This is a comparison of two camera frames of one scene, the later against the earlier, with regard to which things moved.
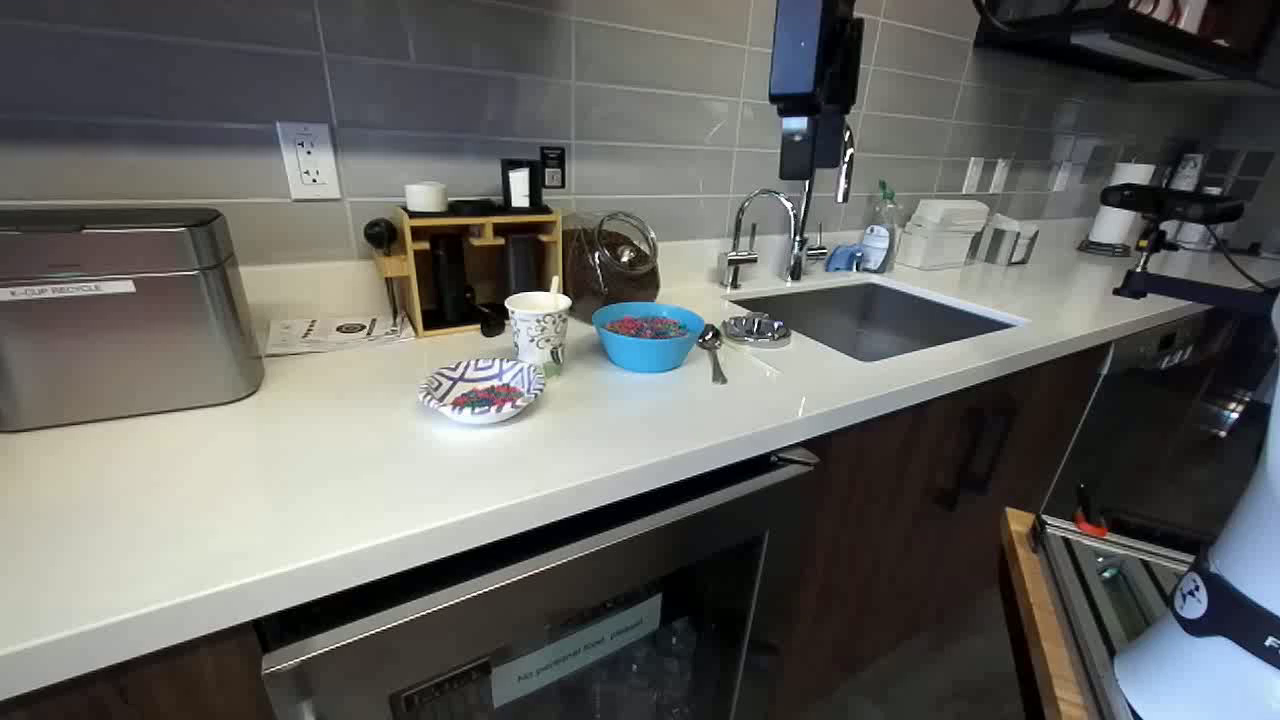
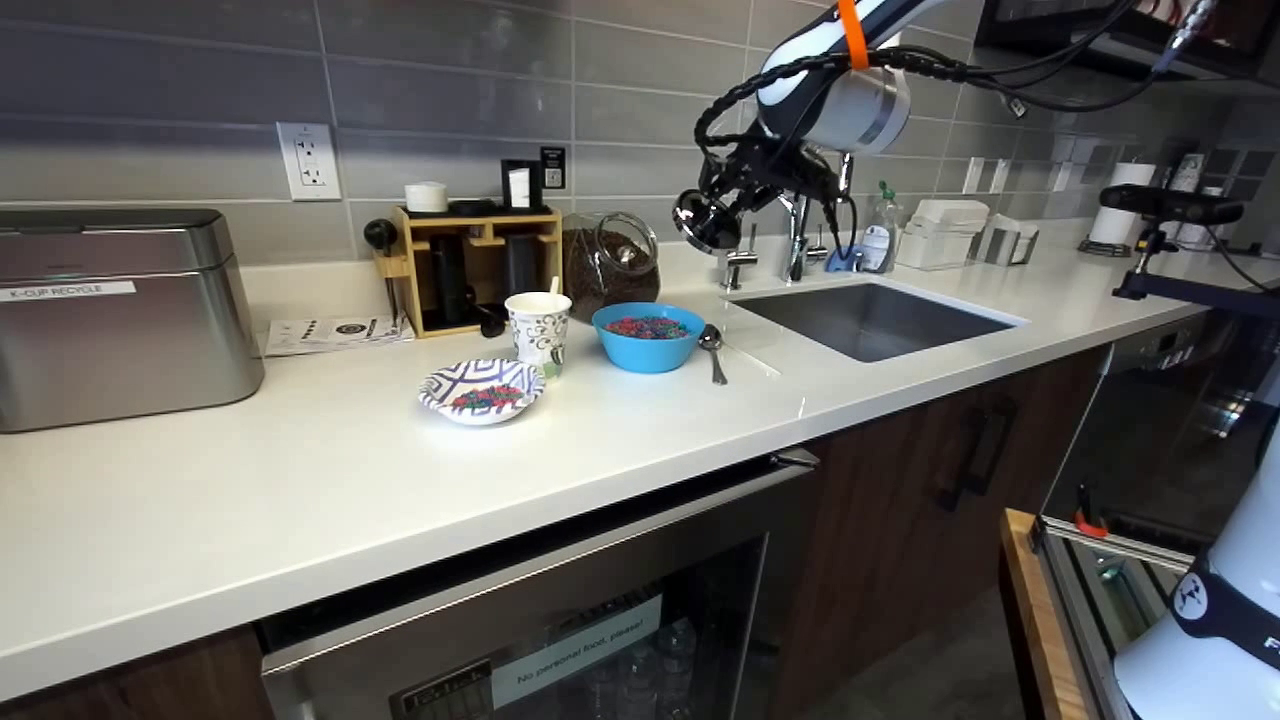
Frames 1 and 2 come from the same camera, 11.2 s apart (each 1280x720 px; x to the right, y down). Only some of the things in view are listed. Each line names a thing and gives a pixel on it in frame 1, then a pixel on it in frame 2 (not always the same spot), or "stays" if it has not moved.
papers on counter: (293, 333) stays
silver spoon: (708, 333) stays
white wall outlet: (310, 161) stays
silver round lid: (761, 328) to (703, 221)
